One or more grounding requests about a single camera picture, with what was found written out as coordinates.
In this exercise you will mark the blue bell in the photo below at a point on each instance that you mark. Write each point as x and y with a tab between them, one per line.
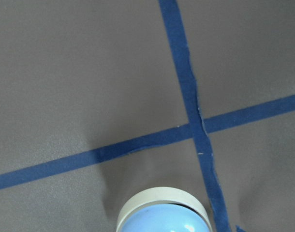
163	209

